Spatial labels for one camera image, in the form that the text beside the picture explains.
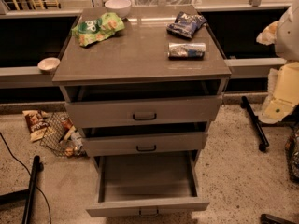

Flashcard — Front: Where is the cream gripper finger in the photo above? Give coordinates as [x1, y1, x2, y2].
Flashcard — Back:
[256, 21, 278, 46]
[259, 62, 299, 124]

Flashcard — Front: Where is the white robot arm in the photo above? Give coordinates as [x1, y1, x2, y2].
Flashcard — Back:
[256, 0, 299, 124]

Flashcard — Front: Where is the grey middle drawer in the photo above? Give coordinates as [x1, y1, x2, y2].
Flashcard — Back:
[83, 122, 207, 156]

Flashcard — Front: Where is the grey drawer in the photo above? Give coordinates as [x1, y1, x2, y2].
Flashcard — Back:
[87, 151, 209, 217]
[66, 79, 221, 128]
[83, 122, 207, 156]

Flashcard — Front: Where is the grey drawer cabinet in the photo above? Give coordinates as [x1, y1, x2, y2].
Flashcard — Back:
[51, 5, 233, 166]

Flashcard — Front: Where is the grey bottom drawer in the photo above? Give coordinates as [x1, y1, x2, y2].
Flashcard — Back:
[87, 151, 209, 217]

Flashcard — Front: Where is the grey top drawer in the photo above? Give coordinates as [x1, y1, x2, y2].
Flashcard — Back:
[66, 79, 221, 128]

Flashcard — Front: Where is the dark blue snack bag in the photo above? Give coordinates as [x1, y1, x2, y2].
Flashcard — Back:
[166, 11, 207, 39]

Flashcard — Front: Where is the black foot bottom right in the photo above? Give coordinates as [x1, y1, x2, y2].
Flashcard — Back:
[260, 214, 295, 224]

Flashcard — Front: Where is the white bowl on cabinet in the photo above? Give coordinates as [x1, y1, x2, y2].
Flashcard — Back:
[105, 0, 132, 19]

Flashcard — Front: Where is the green chip bag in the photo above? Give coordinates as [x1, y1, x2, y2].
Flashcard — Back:
[71, 12, 125, 47]

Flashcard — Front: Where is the small white bowl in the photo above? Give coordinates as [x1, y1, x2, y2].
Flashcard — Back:
[37, 57, 60, 74]

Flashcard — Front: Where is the brown snack bag on floor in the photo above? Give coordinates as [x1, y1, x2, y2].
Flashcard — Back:
[22, 110, 50, 142]

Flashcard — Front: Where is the black stand leg left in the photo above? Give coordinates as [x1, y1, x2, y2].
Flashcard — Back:
[0, 156, 43, 224]

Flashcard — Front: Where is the wire basket at right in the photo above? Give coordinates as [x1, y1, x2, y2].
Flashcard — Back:
[285, 127, 299, 183]

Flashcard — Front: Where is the wire basket with snacks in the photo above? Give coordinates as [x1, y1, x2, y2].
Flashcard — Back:
[40, 112, 86, 158]

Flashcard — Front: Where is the black cable on floor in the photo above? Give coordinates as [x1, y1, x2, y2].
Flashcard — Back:
[0, 132, 52, 224]

